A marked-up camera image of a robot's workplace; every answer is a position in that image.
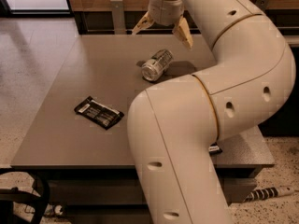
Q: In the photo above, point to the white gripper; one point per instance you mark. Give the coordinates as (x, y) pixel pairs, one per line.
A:
(164, 12)

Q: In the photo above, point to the silver 7up soda can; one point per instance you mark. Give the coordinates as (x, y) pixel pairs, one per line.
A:
(153, 68)

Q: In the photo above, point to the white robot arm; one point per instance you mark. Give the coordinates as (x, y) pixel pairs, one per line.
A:
(172, 124)

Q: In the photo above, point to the black snack wrapper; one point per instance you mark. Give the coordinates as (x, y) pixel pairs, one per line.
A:
(102, 115)

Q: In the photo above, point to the blue snack wrapper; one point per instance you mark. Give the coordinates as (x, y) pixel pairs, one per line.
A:
(214, 149)

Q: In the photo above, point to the striped white power strip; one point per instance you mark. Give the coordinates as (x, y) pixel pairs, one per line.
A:
(269, 193)

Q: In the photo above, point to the black chair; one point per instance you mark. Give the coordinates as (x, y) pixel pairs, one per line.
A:
(10, 196)

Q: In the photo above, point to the left metal bracket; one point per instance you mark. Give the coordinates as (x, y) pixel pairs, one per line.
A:
(117, 10)

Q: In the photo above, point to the metal bracket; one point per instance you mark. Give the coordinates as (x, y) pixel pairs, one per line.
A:
(117, 10)
(262, 4)

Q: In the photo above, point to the right metal bracket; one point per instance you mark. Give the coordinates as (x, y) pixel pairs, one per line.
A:
(262, 4)

